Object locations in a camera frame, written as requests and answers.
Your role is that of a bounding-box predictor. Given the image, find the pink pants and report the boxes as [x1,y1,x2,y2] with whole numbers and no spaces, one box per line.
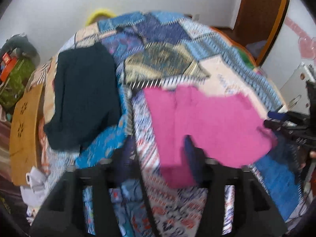
[144,86,277,188]

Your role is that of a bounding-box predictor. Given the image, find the white sticker-covered box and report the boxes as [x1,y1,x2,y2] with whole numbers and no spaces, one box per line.
[281,63,315,115]

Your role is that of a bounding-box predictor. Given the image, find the wooden lap desk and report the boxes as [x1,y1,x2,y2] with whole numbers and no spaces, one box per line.
[9,84,43,186]

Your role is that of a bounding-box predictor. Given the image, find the brown wooden door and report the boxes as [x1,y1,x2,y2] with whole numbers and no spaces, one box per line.
[233,0,289,66]

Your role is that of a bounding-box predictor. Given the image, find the dark navy folded garment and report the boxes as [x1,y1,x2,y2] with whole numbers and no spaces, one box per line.
[44,42,122,150]

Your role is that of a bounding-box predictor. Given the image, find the green storage bag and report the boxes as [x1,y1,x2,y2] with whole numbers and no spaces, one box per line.
[1,57,35,112]

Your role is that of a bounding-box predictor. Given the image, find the blue patchwork bedspread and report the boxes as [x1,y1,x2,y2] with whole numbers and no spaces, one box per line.
[31,12,300,236]

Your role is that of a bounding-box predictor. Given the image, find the orange box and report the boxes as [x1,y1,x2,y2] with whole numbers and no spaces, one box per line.
[1,53,18,82]

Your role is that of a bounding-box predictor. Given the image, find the grey plush toy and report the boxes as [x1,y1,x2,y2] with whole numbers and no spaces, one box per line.
[1,34,40,62]

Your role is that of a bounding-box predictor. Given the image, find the yellow curved headboard tube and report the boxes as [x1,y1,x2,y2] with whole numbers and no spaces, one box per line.
[85,9,117,26]

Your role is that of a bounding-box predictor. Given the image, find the pink heart wall sticker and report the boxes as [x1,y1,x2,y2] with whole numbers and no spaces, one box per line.
[284,16,315,61]

